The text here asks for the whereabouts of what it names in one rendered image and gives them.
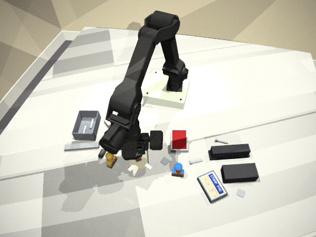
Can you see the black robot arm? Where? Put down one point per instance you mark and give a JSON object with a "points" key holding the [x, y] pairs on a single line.
{"points": [[160, 27]]}

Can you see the cream paper card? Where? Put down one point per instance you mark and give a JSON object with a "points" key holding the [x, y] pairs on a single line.
{"points": [[143, 163]]}

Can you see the blue-handled rubber stamp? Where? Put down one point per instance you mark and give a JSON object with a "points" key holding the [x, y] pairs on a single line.
{"points": [[178, 170]]}

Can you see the flat blue and cream stamp pad tin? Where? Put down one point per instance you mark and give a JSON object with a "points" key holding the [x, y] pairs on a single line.
{"points": [[212, 186]]}

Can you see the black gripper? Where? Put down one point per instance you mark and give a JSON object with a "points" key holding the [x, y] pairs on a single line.
{"points": [[154, 141]]}

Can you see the yellow rubber stamp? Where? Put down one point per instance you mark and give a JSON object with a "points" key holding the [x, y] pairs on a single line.
{"points": [[111, 159]]}

